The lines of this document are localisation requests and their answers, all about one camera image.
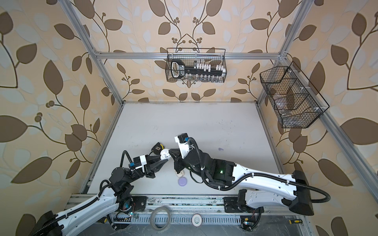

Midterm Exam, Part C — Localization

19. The empty black wire basket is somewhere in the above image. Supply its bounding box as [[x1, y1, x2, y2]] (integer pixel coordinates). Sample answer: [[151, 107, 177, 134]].
[[259, 62, 330, 128]]

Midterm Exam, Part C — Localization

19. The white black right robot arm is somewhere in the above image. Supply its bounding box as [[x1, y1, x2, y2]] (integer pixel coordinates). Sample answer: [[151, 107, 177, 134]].
[[163, 133, 331, 216]]

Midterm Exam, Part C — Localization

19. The black yellow tape measure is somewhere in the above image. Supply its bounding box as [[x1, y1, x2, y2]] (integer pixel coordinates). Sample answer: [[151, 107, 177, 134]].
[[151, 142, 164, 155]]

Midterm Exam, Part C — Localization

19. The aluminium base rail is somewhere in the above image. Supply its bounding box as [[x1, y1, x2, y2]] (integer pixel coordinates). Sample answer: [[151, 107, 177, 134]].
[[110, 195, 305, 226]]

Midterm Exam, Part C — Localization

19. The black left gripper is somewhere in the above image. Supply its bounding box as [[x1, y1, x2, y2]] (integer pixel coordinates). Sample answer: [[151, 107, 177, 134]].
[[125, 156, 165, 186]]

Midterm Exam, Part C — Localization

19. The grey tape roll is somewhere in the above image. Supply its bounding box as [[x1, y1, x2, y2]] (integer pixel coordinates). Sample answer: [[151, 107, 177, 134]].
[[149, 207, 172, 232]]

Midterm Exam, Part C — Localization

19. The white earbud charging case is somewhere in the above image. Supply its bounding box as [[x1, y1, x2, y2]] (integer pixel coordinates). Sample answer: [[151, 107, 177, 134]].
[[160, 148, 171, 160]]

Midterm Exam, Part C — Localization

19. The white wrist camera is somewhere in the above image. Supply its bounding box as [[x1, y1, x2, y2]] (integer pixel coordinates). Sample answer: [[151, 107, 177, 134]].
[[174, 133, 191, 159], [129, 155, 147, 172]]

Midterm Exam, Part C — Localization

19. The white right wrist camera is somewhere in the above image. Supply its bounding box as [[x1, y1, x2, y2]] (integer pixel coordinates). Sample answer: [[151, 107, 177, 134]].
[[174, 133, 191, 159]]

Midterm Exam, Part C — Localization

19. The purple round disc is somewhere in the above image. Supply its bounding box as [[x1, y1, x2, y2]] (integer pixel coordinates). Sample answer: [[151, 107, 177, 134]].
[[178, 177, 188, 187]]

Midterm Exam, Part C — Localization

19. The yellow handled screwdriver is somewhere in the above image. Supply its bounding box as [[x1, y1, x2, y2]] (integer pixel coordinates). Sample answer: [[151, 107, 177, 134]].
[[275, 219, 303, 225]]

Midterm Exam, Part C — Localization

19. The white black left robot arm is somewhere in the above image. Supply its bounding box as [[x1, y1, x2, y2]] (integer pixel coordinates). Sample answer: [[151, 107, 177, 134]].
[[29, 149, 171, 236]]

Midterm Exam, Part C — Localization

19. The black socket set rail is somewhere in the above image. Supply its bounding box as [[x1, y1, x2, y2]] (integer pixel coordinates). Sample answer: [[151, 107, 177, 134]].
[[168, 59, 227, 80]]

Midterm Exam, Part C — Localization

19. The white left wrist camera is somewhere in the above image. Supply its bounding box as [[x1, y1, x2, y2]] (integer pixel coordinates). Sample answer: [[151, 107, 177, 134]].
[[129, 155, 147, 172]]

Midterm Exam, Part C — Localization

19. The wire basket with socket set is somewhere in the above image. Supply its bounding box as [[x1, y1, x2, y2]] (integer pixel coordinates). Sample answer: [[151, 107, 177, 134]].
[[165, 47, 227, 83]]

